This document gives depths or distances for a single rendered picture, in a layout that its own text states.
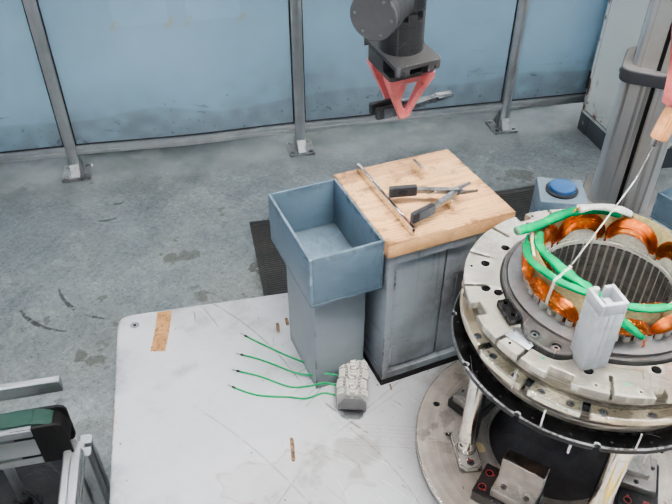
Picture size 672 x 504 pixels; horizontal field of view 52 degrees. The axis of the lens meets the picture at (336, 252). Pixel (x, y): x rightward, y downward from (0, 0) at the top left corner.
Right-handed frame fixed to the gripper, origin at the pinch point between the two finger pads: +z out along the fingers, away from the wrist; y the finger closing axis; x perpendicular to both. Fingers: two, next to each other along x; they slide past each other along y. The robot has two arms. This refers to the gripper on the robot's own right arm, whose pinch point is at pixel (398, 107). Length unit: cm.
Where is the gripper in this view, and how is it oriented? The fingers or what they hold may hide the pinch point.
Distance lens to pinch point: 97.6
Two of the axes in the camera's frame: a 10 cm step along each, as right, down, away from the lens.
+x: 9.2, -2.8, 2.6
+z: 0.2, 7.2, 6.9
